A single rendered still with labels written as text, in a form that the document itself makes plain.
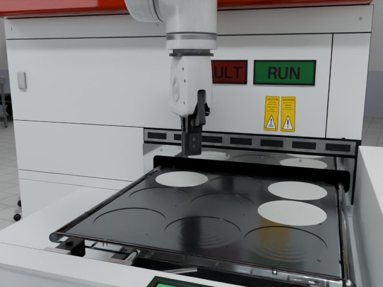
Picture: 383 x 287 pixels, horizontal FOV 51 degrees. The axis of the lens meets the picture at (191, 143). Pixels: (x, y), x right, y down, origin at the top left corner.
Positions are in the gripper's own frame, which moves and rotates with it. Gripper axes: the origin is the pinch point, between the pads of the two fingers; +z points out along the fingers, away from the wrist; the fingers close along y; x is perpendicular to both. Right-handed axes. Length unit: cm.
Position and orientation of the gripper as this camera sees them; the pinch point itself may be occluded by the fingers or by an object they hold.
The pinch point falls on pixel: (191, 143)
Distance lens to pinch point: 69.7
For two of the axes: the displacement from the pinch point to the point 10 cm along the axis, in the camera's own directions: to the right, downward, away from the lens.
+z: 0.0, 9.8, 2.1
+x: 9.5, -0.7, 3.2
